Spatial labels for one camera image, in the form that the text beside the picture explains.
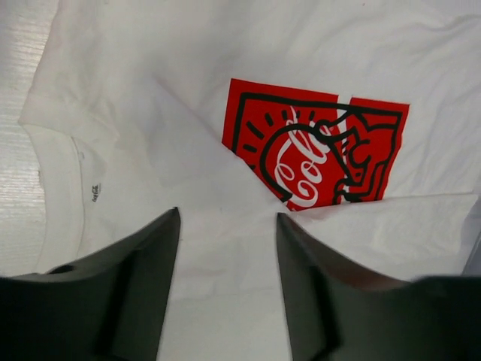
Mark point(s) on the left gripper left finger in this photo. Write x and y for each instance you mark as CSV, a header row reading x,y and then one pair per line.
x,y
109,305

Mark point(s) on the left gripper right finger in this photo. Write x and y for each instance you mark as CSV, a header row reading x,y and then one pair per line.
x,y
336,309

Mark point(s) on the white printed t-shirt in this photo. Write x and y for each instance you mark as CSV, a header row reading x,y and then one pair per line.
x,y
359,119

